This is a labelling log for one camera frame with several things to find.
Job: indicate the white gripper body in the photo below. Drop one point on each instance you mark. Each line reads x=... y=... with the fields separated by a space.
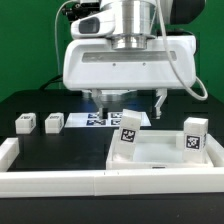
x=93 y=64

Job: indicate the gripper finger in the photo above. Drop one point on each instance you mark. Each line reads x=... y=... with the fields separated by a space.
x=102 y=110
x=159 y=97

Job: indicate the white square tabletop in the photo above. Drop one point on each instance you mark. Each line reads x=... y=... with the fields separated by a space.
x=155 y=149

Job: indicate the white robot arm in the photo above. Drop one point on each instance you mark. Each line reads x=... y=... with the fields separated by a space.
x=122 y=45

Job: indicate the white fiducial marker sheet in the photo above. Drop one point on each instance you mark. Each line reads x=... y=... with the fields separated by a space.
x=76 y=120

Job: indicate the white U-shaped obstacle fence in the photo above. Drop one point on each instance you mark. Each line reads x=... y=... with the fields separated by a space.
x=117 y=182

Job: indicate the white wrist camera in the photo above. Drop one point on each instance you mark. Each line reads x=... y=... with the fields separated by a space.
x=97 y=25

